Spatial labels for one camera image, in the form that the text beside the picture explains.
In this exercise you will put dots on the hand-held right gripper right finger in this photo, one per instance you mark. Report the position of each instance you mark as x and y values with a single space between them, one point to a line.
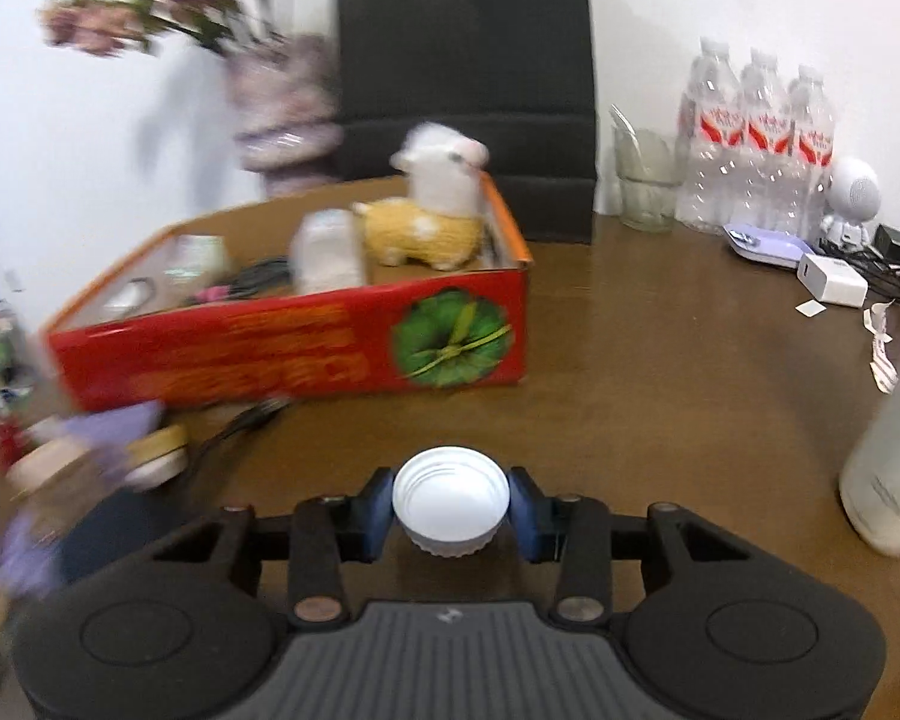
526 517

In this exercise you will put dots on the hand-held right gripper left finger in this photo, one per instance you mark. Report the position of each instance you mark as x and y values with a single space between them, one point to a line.
379 517

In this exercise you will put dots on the white round lid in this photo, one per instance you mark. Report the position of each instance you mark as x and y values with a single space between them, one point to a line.
450 499

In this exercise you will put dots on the red cardboard box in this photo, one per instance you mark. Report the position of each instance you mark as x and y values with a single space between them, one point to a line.
270 352

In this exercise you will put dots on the round jar with wooden lid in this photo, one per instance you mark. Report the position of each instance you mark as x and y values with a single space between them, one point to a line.
161 454

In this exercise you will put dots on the dark blue pouch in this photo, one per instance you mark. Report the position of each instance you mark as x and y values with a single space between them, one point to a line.
124 532

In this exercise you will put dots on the purple cloth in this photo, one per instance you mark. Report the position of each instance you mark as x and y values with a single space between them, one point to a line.
112 427

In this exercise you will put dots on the bottle with cream cap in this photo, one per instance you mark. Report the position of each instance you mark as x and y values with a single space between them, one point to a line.
45 469

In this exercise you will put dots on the brown wooden desktop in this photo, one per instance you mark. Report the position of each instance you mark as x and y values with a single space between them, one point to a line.
682 405

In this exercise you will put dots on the white plastic bottle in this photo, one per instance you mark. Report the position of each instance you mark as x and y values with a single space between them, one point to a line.
328 251

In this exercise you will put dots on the white and yellow alpaca plush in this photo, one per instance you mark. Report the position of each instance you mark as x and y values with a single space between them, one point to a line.
435 187

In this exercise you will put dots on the small white paper tag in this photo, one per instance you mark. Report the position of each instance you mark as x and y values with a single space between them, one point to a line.
808 307

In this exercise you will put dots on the clear glass cup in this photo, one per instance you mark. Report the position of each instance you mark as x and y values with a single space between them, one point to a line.
647 180

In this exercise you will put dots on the light purple case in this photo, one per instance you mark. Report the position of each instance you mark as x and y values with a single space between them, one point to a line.
765 246

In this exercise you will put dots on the large white bottle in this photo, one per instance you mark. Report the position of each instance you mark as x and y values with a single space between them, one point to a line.
896 450

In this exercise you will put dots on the white charger block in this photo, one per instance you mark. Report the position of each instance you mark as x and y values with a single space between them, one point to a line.
832 280

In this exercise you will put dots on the white paper receipt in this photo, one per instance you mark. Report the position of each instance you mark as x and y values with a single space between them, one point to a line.
881 360

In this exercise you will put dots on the pink marbled ceramic vase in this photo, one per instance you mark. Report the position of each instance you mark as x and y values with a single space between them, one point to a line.
285 112

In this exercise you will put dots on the clear water bottle red label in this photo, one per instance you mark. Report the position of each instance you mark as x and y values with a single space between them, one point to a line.
810 150
709 135
763 142

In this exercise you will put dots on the black power adapter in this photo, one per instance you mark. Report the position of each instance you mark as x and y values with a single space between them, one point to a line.
896 244

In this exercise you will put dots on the white robot figurine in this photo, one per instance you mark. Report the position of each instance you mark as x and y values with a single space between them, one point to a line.
855 191

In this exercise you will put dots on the black paper bag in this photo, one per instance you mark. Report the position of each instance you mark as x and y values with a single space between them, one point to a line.
465 52

